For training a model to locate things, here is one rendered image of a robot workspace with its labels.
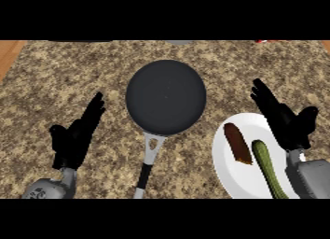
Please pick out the red object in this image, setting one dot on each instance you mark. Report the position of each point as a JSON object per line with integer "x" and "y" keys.
{"x": 265, "y": 40}

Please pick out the grey round object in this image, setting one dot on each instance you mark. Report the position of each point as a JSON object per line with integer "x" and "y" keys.
{"x": 178, "y": 41}

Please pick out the brown sausage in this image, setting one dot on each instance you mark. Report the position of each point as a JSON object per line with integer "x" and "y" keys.
{"x": 237, "y": 143}

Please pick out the white plate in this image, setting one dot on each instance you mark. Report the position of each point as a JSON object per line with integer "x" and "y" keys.
{"x": 240, "y": 168}

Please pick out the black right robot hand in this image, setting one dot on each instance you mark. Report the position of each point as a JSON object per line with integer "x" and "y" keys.
{"x": 285, "y": 124}

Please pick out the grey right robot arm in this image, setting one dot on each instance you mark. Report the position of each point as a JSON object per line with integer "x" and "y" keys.
{"x": 313, "y": 177}

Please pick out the green squash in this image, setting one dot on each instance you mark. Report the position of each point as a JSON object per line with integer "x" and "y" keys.
{"x": 268, "y": 169}

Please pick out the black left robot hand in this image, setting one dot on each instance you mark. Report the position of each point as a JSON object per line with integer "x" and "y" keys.
{"x": 74, "y": 137}

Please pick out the black frying pan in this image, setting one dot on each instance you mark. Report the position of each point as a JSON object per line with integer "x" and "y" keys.
{"x": 165, "y": 98}

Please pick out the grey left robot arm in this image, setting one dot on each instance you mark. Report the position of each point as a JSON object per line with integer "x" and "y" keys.
{"x": 53, "y": 186}

